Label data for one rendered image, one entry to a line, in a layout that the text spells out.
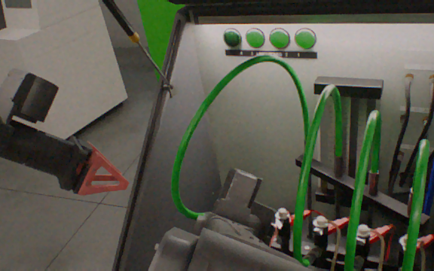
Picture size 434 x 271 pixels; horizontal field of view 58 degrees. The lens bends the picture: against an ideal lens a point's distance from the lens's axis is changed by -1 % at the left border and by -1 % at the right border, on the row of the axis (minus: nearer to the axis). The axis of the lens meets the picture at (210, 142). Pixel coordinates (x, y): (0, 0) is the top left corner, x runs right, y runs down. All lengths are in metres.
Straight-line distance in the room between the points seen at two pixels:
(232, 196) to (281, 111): 0.47
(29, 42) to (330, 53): 2.74
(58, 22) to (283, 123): 2.71
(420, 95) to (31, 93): 0.75
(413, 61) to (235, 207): 0.50
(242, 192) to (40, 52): 2.95
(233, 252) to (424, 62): 0.77
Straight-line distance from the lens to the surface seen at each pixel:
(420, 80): 0.94
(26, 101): 0.61
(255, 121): 1.09
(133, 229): 0.93
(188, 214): 0.75
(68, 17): 3.58
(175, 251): 0.19
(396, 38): 0.91
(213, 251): 0.19
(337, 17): 0.88
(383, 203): 0.89
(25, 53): 3.37
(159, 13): 3.72
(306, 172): 0.62
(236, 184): 0.61
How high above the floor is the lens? 1.70
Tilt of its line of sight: 33 degrees down
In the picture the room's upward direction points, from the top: 11 degrees counter-clockwise
